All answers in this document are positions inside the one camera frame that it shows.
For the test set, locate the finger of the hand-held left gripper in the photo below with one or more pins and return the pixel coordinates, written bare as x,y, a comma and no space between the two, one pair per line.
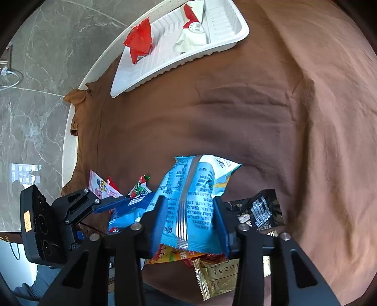
115,205

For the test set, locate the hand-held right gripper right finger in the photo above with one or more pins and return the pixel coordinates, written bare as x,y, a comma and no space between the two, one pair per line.
221,223

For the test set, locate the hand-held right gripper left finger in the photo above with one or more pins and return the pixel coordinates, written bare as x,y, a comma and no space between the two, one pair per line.
154,223

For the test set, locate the pink cartoon snack packet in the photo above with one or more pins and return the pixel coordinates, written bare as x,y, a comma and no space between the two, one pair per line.
101,185

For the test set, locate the green and red snack packet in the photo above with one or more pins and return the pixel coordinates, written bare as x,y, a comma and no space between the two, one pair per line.
140,188

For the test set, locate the light blue snack packet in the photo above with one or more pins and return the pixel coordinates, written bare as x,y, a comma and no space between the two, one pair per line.
188,206

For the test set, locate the black snack packet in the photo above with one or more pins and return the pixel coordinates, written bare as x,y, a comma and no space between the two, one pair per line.
262,209

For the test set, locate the gold snack packet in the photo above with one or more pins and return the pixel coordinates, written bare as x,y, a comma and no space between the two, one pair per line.
218,279

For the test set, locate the white plastic tray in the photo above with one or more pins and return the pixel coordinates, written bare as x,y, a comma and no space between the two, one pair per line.
165,58

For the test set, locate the person's left forearm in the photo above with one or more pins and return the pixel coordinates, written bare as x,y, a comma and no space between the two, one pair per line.
38,285

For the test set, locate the orange snack packet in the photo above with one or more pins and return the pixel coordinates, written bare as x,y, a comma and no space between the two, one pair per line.
168,256

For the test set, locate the white round table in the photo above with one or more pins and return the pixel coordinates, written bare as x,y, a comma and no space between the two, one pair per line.
67,141

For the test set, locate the brown cloth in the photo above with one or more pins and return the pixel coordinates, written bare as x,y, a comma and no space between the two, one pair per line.
206,117

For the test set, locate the white and red snack packet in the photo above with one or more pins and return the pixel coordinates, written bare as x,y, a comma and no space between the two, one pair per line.
193,17

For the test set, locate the dark wooden rail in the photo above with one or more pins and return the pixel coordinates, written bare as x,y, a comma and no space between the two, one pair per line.
8,237

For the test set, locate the wall power outlet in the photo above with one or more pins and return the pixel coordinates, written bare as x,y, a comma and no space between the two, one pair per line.
7,54

